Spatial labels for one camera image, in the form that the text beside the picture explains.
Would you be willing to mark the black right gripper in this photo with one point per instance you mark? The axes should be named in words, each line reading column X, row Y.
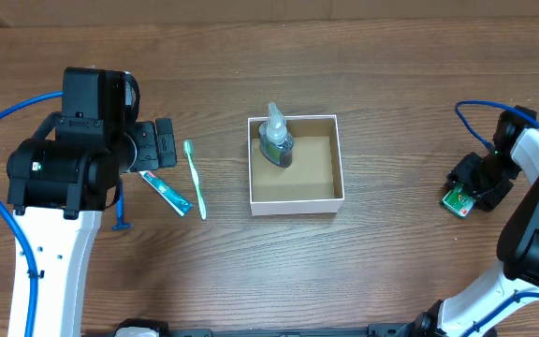
column 488, row 199

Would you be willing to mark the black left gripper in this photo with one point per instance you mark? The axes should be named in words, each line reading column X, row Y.
column 149, row 154

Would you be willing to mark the green toothbrush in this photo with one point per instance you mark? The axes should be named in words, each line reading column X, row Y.
column 189, row 151

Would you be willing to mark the green tissue packet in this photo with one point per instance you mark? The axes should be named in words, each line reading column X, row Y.
column 458, row 201

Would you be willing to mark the green toothpaste tube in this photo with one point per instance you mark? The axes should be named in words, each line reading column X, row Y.
column 176, row 201

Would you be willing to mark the blue disposable razor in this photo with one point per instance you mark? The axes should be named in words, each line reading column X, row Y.
column 121, row 224

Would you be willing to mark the clear soap pump bottle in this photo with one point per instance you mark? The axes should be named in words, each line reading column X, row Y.
column 276, row 143

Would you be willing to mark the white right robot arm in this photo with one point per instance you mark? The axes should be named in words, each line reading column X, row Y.
column 513, row 281

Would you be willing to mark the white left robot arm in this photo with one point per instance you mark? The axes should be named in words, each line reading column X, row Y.
column 60, row 182

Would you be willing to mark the pink cardboard box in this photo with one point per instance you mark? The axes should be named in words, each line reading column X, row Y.
column 313, row 183

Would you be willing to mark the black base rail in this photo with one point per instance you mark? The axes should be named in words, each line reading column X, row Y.
column 148, row 327

